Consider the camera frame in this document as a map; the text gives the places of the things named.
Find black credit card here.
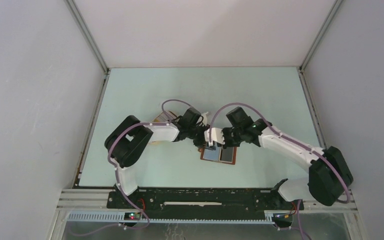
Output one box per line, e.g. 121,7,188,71
220,147,235,164

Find brown leather card holder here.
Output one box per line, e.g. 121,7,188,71
198,145,237,165

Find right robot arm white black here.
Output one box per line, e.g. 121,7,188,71
221,106,354,209

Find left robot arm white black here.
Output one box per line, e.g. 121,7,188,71
104,107,209,208

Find stack of credit cards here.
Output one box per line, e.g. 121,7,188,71
153,111,177,123

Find beige oval card tray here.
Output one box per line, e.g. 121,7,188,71
149,121,178,145

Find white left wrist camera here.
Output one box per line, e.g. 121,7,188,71
201,111,210,126

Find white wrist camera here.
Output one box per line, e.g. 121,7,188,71
201,111,210,126
204,127,225,147

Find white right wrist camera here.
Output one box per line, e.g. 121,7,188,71
204,127,225,147

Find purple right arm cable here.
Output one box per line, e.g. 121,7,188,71
207,102,352,240

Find white toothed cable duct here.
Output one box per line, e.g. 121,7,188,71
66,210,275,225

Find aluminium frame rail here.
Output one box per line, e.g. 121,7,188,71
56,188,358,214

